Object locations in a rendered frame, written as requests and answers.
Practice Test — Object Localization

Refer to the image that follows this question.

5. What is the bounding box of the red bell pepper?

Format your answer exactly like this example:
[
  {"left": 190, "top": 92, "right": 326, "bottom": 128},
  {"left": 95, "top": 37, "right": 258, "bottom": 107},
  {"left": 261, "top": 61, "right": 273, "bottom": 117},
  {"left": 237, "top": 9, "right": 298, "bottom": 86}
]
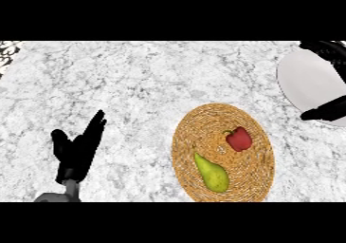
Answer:
[{"left": 222, "top": 126, "right": 253, "bottom": 153}]

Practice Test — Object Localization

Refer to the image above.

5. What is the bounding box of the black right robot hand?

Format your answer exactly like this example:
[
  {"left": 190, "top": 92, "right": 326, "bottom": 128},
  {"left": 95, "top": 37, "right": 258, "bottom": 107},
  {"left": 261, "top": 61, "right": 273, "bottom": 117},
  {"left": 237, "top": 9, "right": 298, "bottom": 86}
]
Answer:
[{"left": 299, "top": 41, "right": 346, "bottom": 122}]

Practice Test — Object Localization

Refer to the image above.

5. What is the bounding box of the green pear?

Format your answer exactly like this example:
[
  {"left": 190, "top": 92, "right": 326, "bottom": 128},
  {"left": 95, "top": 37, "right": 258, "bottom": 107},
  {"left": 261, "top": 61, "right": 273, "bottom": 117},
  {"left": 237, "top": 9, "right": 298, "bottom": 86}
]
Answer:
[{"left": 193, "top": 145, "right": 231, "bottom": 194}]

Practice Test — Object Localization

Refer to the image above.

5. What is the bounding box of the woven wicker placemat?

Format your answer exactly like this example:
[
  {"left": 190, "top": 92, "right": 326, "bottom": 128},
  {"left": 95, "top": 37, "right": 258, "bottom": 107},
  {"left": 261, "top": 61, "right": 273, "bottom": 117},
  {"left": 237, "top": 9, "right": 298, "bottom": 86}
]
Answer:
[{"left": 171, "top": 103, "right": 277, "bottom": 203}]

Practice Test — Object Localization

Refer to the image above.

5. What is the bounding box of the white plate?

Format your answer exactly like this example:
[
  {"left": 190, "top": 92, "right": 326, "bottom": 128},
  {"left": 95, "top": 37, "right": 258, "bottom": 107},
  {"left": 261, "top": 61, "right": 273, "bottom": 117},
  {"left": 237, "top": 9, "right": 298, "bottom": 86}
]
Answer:
[{"left": 277, "top": 47, "right": 346, "bottom": 128}]

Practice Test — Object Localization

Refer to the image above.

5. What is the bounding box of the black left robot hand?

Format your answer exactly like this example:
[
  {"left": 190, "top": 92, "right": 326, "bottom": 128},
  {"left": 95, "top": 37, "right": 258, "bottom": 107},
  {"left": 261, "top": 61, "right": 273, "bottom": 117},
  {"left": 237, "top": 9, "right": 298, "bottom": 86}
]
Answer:
[{"left": 50, "top": 109, "right": 109, "bottom": 185}]

